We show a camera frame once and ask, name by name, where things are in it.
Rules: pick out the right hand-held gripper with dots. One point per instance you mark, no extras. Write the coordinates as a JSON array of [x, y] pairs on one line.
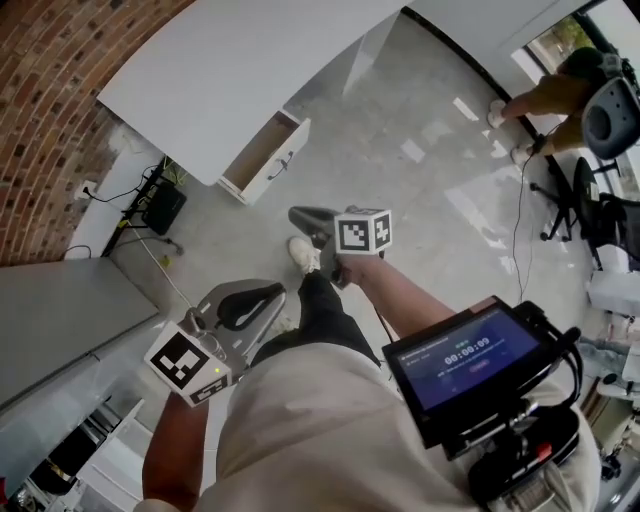
[[362, 232]]

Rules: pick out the black chest rig mount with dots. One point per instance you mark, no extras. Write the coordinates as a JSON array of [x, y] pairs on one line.
[[520, 450]]

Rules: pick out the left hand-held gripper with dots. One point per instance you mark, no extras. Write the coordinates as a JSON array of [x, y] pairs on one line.
[[185, 362]]

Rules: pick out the person's left white shoe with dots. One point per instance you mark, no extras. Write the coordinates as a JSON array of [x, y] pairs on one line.
[[282, 324]]

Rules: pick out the grey metal cabinet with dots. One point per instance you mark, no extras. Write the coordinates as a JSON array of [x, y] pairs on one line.
[[60, 310]]

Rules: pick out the white storage box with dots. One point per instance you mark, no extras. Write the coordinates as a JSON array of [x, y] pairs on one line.
[[612, 292]]

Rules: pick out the white desk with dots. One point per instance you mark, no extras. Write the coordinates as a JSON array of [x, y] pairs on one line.
[[225, 75]]

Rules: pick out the black office chair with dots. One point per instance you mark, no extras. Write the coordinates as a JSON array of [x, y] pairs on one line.
[[607, 120]]

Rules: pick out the white framed window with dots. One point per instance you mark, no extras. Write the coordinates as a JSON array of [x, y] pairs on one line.
[[555, 40]]

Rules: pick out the black baseboard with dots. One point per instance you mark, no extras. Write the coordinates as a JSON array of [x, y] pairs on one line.
[[465, 55]]

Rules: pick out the white wall socket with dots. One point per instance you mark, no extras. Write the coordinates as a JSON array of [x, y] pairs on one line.
[[86, 189]]

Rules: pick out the person's right forearm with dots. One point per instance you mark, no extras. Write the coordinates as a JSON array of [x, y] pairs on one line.
[[400, 295]]

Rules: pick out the person's beige shirt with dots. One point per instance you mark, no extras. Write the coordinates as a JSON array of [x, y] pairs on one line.
[[310, 430]]

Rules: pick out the black field monitor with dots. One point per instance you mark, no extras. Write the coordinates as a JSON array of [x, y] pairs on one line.
[[470, 360]]

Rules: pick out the black router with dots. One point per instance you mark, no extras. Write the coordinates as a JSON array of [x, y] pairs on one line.
[[165, 207]]

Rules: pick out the person's left forearm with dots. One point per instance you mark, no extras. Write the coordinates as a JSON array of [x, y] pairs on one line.
[[172, 450]]

